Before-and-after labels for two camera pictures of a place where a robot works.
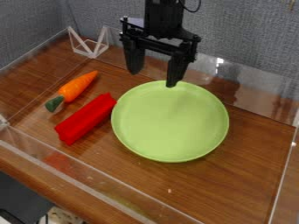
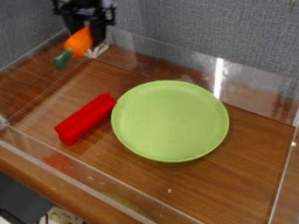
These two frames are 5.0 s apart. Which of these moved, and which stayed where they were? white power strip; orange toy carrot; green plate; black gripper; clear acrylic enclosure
Moved: orange toy carrot; black gripper
Stayed: white power strip; clear acrylic enclosure; green plate
